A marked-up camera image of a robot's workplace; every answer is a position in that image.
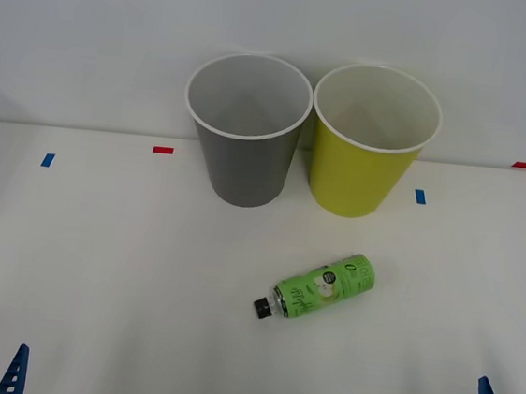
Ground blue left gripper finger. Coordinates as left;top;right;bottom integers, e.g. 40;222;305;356
0;341;32;394

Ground green label plastic bottle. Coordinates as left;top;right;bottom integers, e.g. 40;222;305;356
250;241;379;332

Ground yellow-green plastic waste bin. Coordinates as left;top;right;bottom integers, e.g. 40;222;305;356
301;58;448;226

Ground grey plastic waste bin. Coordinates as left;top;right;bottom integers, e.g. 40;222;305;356
172;46;318;214

